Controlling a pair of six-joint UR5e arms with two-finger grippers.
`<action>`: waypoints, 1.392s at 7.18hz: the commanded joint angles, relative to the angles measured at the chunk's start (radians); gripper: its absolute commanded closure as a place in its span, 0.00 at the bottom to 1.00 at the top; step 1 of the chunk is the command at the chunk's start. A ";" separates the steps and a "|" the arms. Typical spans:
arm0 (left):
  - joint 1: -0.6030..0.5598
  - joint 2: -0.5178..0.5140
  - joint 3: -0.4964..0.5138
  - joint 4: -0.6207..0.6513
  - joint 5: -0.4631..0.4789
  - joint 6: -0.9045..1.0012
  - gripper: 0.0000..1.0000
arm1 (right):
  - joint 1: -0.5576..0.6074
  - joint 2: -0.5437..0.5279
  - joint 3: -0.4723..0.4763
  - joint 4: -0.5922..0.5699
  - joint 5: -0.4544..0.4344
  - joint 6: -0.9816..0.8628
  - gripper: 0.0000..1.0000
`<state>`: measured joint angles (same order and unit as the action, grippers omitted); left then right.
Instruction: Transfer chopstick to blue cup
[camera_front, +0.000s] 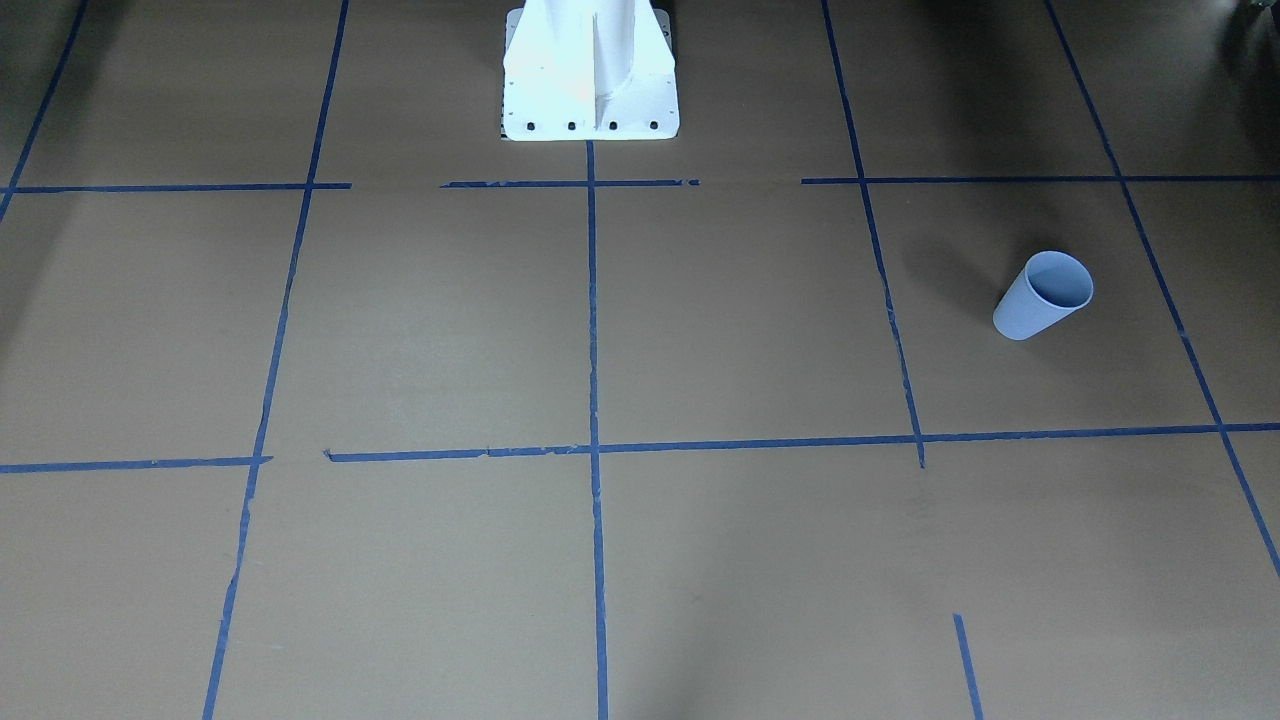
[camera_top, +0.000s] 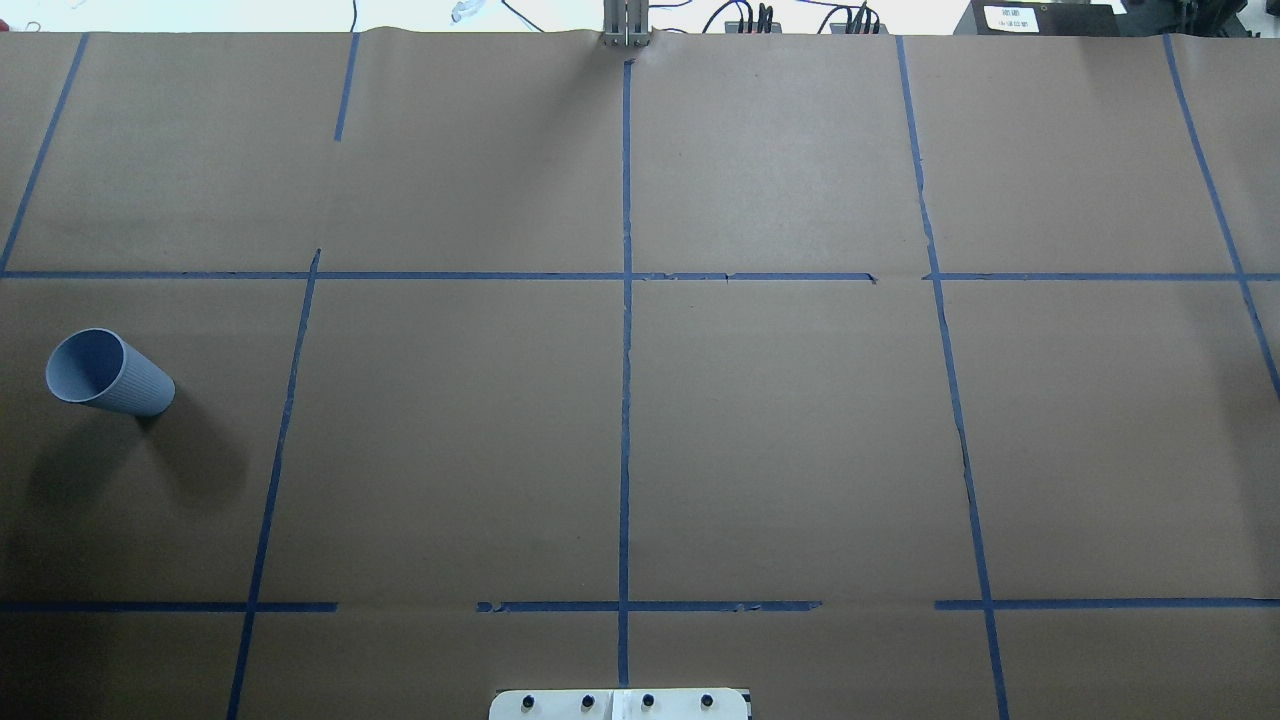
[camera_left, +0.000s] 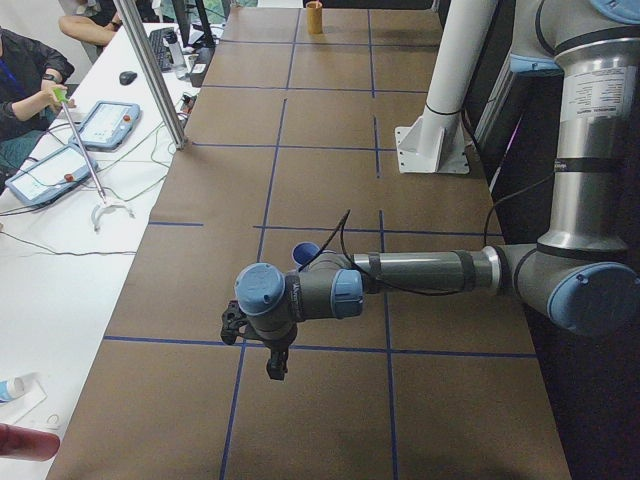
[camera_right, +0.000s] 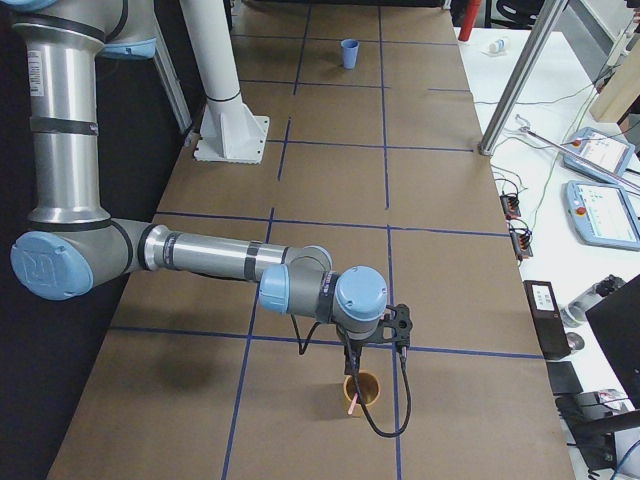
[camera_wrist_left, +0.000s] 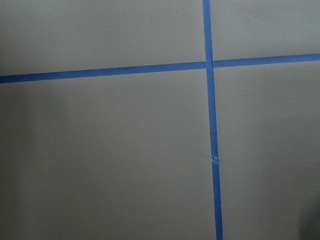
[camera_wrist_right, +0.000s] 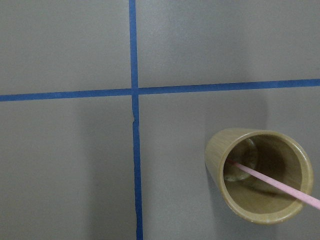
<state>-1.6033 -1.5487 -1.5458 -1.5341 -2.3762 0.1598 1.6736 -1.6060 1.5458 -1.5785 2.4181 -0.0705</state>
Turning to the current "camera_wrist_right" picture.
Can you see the tan bamboo cup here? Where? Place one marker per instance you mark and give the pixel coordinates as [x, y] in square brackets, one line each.
[268, 152]

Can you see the pink chopstick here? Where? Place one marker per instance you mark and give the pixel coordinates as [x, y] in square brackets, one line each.
[307, 199]

